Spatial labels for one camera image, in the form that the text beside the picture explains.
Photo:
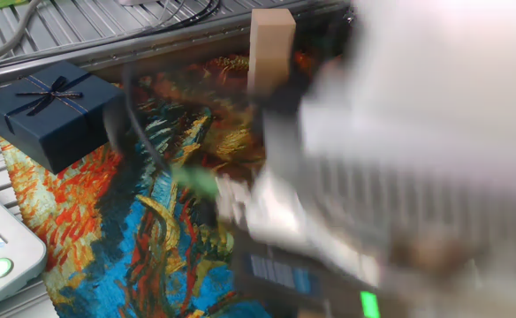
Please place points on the navy gift box with ribbon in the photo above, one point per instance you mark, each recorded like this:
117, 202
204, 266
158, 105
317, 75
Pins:
50, 115

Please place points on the grey Schunk gripper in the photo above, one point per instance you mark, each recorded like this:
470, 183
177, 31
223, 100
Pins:
284, 282

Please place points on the sunflower painting cloth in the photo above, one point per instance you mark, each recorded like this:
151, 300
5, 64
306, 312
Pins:
85, 221

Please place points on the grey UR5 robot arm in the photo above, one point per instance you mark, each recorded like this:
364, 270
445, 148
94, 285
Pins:
417, 110

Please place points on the white plastic device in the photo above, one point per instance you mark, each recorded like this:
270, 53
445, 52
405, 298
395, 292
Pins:
2, 247

